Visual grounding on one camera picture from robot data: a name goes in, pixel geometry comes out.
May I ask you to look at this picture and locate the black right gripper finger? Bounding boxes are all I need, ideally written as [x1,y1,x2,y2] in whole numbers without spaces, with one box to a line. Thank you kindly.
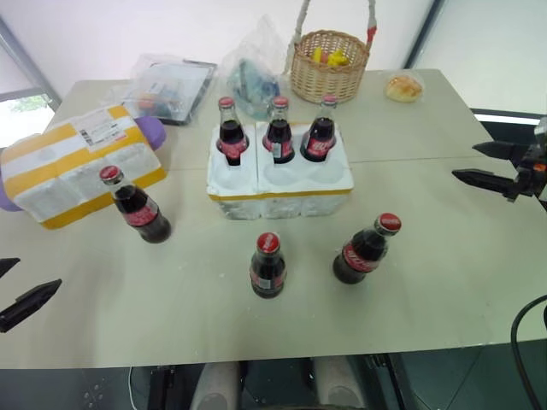
[471,141,532,163]
[451,168,521,202]

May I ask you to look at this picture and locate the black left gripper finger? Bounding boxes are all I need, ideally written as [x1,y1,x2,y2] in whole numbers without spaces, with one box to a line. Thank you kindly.
[0,256,21,279]
[0,278,63,335]

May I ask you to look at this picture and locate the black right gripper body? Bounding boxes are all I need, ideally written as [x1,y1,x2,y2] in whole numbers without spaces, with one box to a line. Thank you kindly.
[506,143,547,202]

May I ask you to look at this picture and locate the foam box with yellow tape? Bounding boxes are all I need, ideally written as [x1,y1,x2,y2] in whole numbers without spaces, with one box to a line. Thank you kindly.
[0,104,168,231]

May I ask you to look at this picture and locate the glass cola bottle red cap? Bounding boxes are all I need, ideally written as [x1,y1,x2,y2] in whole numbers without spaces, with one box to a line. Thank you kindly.
[261,96,297,165]
[332,212,403,286]
[249,231,287,300]
[299,94,339,164]
[98,165,174,245]
[216,96,250,167]

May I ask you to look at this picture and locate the white foam bottle tray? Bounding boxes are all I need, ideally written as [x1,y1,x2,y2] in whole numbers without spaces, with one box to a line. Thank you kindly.
[207,120,356,221]

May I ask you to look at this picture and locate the purple object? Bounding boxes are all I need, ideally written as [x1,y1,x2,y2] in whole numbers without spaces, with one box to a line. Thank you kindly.
[0,115,168,213]

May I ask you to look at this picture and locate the bread roll in clear wrap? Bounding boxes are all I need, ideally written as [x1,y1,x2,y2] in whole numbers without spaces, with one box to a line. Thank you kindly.
[384,73,426,104]

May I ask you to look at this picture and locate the clear package with black tray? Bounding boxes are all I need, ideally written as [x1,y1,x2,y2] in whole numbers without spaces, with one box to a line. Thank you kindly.
[122,52,219,126]

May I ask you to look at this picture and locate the clear plastic bag blue contents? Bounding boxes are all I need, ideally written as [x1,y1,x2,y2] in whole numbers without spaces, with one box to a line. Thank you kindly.
[219,14,292,121]

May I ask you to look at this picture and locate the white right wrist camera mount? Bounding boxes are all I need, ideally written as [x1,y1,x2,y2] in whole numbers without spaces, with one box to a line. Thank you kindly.
[532,114,547,149]

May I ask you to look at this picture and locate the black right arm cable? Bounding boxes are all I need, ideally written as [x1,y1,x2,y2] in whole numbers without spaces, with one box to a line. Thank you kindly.
[509,294,547,410]

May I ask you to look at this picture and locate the woven wicker basket with handle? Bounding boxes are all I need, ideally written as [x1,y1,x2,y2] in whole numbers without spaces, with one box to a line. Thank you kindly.
[283,0,382,105]

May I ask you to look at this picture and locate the grey window frame post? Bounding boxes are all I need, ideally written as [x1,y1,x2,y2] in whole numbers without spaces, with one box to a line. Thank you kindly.
[0,15,63,108]

